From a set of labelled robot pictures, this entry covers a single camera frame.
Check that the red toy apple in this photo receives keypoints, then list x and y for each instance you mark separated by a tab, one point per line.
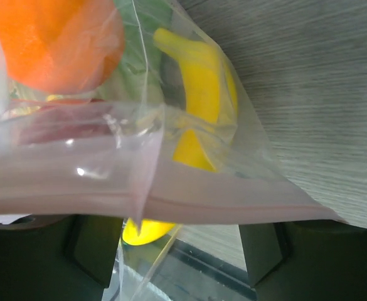
63	122

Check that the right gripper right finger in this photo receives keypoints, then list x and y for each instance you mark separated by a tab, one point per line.
306	260

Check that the orange toy orange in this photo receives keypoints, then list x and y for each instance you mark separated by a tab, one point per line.
60	47

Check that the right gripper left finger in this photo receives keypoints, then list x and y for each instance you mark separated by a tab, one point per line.
58	257

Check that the green toy lettuce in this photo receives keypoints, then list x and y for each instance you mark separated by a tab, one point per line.
137	77

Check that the yellow toy banana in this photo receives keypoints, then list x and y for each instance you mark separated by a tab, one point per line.
189	186

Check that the clear zip top bag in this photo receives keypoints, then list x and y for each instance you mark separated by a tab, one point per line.
111	175

